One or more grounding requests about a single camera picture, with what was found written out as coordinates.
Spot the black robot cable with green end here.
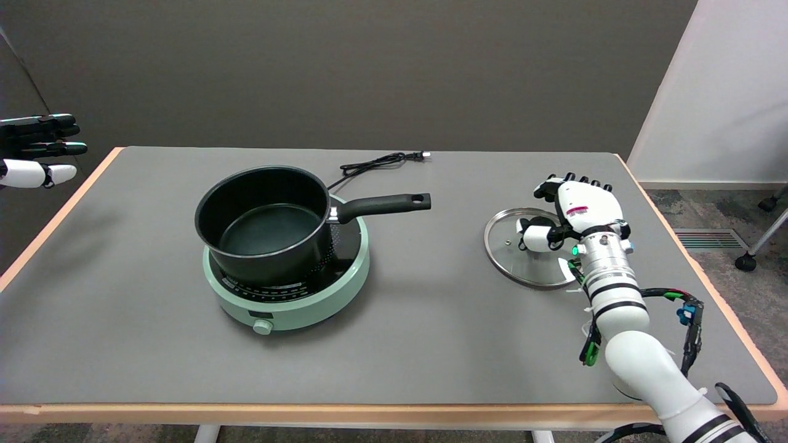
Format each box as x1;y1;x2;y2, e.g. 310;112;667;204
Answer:
566;258;604;367

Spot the mint green induction cooker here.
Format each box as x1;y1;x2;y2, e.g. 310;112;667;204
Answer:
203;194;371;336

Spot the floor vent grille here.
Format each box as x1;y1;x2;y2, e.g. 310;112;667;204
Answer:
672;229;749;252

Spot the chair base with caster wheels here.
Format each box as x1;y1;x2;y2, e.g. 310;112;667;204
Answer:
734;185;788;273

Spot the black power cord with plug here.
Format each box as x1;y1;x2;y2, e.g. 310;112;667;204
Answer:
326;151;430;191

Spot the black robot cable with blue connector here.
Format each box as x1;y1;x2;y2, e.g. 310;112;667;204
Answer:
594;287;771;443

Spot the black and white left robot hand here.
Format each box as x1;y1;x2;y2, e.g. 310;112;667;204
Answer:
0;114;88;190

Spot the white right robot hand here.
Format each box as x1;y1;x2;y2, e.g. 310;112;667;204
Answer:
516;172;632;253

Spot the black saucepan with handle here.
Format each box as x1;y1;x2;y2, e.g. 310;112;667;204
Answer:
195;165;432;287

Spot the glass pot lid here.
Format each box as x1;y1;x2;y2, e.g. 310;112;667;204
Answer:
483;208;583;290

